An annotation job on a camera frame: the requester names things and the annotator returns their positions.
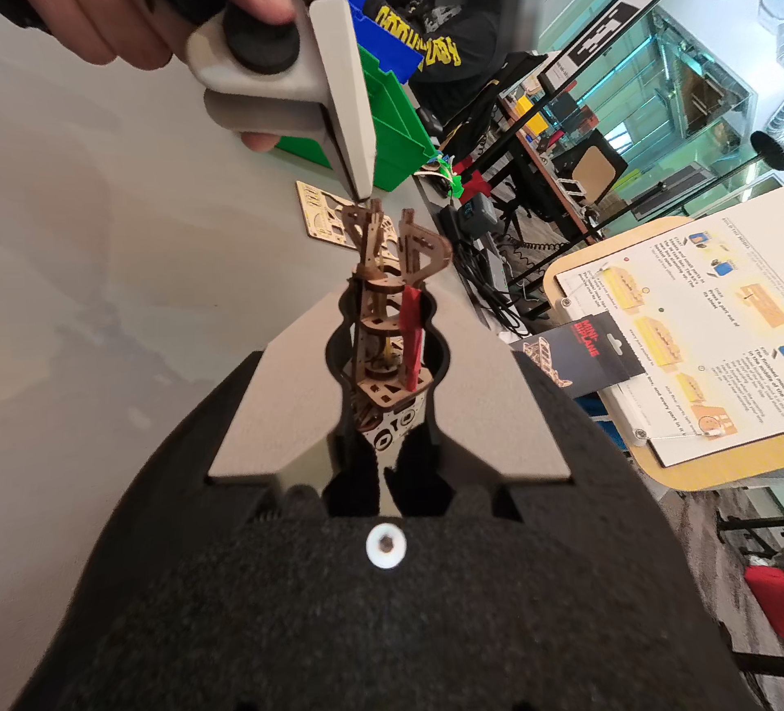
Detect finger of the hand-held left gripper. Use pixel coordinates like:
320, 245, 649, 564
308, 0, 377, 202

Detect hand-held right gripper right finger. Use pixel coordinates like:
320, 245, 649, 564
423, 287, 575, 486

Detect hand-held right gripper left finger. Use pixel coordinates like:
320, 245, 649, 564
207, 288, 356, 488

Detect wooden model plane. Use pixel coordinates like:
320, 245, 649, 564
339, 198, 455, 456

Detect wooden parts sheet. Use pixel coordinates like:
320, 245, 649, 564
296, 181, 400, 250

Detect green plastic bin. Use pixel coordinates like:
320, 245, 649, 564
272, 43, 439, 192

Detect blue plastic bin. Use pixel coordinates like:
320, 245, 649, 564
342, 0, 425, 85

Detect black package card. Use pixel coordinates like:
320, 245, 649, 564
510, 312, 639, 401

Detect small black blue device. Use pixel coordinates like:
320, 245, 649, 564
461, 195, 498, 235

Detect instruction sheet board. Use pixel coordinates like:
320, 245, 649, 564
544, 189, 784, 493

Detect chair with tan seat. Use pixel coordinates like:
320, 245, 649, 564
551, 131, 630, 205

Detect tall black framed sign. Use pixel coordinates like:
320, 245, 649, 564
538, 0, 684, 94

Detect red padded object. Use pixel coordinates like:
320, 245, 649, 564
744, 564, 784, 642

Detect black cables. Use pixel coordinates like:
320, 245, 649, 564
452, 230, 555, 335

